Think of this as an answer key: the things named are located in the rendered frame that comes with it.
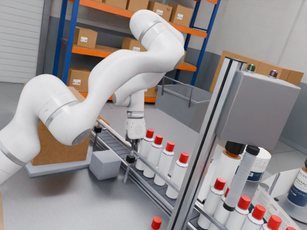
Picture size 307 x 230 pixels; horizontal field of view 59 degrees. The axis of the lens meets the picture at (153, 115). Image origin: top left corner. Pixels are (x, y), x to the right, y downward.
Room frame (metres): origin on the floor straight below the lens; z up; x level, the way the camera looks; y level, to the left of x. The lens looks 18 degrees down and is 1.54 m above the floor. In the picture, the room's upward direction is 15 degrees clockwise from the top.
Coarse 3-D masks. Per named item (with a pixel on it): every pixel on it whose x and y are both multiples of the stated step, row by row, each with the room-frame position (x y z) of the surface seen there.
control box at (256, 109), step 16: (240, 80) 0.70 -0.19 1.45; (256, 80) 0.70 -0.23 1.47; (272, 80) 0.72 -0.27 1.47; (240, 96) 0.70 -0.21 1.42; (256, 96) 0.71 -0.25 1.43; (272, 96) 0.71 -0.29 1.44; (288, 96) 0.72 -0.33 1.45; (224, 112) 0.72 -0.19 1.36; (240, 112) 0.70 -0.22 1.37; (256, 112) 0.71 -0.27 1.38; (272, 112) 0.72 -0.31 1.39; (288, 112) 0.73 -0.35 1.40; (224, 128) 0.70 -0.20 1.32; (240, 128) 0.71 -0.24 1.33; (256, 128) 0.71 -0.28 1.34; (272, 128) 0.72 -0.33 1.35; (256, 144) 0.72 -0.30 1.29; (272, 144) 0.72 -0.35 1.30
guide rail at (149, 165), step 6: (96, 120) 1.38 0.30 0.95; (102, 126) 1.34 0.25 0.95; (120, 138) 1.23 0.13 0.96; (126, 144) 1.18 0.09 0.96; (132, 150) 1.14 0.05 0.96; (144, 162) 1.07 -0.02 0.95; (150, 168) 1.04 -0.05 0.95; (162, 174) 0.99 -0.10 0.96; (168, 180) 0.96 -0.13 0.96; (174, 186) 0.93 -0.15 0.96; (198, 204) 0.85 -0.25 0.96; (198, 210) 0.84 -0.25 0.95; (204, 210) 0.83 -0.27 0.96; (210, 216) 0.80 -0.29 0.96; (216, 222) 0.78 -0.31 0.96; (222, 228) 0.76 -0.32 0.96
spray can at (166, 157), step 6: (168, 144) 1.04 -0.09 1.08; (174, 144) 1.05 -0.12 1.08; (168, 150) 1.04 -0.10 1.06; (162, 156) 1.04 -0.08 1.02; (168, 156) 1.03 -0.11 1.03; (162, 162) 1.03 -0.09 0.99; (168, 162) 1.03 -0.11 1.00; (162, 168) 1.03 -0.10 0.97; (168, 168) 1.04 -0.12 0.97; (156, 174) 1.04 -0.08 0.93; (156, 180) 1.03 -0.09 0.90; (162, 180) 1.03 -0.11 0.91
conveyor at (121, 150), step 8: (104, 136) 1.37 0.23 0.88; (112, 136) 1.40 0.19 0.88; (112, 144) 1.30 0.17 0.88; (120, 144) 1.33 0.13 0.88; (120, 152) 1.24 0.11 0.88; (128, 152) 1.26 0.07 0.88; (136, 160) 1.20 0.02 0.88; (152, 184) 1.03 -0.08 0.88; (160, 192) 0.99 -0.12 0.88; (168, 200) 0.95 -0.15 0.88; (192, 216) 0.89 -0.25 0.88; (192, 224) 0.84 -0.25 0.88
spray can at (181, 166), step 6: (180, 156) 0.98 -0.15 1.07; (186, 156) 0.97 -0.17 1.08; (180, 162) 0.97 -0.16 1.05; (186, 162) 0.98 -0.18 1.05; (174, 168) 0.98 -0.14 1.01; (180, 168) 0.96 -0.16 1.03; (186, 168) 0.97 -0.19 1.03; (174, 174) 0.97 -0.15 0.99; (180, 174) 0.96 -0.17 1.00; (174, 180) 0.96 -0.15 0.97; (180, 180) 0.96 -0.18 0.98; (168, 186) 0.98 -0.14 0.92; (180, 186) 0.97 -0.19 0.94; (168, 192) 0.97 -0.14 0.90; (174, 192) 0.96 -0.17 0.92; (174, 198) 0.96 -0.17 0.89
